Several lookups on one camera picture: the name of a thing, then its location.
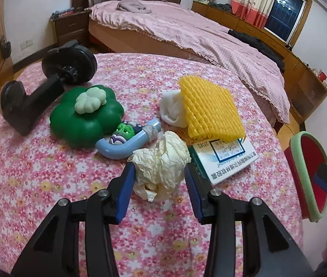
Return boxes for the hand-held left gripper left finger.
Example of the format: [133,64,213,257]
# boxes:
[10,163,136,277]

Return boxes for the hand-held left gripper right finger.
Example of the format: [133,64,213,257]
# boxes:
[184,163,307,277]

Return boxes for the red bin with green rim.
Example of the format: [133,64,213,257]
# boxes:
[284,131,327,223]

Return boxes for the blue toy pipe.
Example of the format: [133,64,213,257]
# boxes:
[96,117,161,160]

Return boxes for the white and blue medicine box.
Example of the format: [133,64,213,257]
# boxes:
[188,137,260,187]

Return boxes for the small cream paper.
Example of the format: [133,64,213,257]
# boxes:
[128,131,191,202]

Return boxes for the white foam wrap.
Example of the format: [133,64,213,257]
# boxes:
[160,89,188,128]

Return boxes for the yellow foam net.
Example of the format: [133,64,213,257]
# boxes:
[179,75,245,144]

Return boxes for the pink floral tablecloth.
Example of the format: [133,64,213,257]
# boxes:
[0,52,304,277]

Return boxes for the green clover toy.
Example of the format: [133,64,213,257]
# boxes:
[49,84,124,148]

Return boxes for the low wooden cabinet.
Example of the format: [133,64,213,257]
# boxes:
[192,0,327,124]

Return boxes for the black clamp stand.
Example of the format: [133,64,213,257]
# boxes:
[0,41,98,137]

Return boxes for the black clothing on bed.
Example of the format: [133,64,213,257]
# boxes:
[228,29,285,72]

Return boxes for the pink checkered bedspread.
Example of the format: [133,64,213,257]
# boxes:
[90,0,291,124]

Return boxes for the dark wooden nightstand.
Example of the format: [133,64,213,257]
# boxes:
[49,9,92,48]

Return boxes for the dark window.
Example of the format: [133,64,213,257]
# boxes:
[263,0,308,42]

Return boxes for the mauve folded cloth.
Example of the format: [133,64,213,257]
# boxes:
[116,0,152,14]

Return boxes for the dark clothes on cabinet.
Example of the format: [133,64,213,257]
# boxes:
[210,3,233,13]

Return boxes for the items on nightstand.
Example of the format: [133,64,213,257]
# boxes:
[52,8,79,18]

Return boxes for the black wall charger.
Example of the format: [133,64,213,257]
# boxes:
[0,39,12,58]

